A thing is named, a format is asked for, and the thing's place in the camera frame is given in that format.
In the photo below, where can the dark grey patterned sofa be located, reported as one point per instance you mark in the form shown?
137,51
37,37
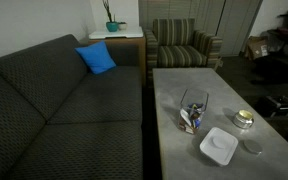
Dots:
50,110

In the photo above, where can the clear container with snack packets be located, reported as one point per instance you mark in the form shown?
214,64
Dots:
193,115

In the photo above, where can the cardboard box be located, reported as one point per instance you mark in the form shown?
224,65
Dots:
257,48

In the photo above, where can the black case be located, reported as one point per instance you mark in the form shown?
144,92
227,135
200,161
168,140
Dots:
277,105

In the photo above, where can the small white plant pot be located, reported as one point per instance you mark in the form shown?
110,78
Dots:
122,26

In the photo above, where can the round grey metal lid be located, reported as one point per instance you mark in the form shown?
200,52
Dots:
252,147

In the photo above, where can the window blinds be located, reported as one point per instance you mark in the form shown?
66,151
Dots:
177,9

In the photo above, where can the wooden side table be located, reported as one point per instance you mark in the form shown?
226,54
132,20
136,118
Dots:
130,42

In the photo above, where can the blue cushion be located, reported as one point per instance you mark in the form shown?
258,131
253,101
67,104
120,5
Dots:
96,57

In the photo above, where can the silver candle jar yellow wax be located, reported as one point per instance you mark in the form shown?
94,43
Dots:
243,118

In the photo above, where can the white square container lid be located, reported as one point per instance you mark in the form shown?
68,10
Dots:
219,146

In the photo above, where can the white side table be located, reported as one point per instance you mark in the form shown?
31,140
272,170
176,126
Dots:
117,34

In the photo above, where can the striped armchair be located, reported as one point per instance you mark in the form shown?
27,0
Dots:
180,53

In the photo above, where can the grey closet door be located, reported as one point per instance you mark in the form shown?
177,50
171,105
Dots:
237,26

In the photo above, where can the teal plant pot with plant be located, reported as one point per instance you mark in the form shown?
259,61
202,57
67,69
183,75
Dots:
112,26

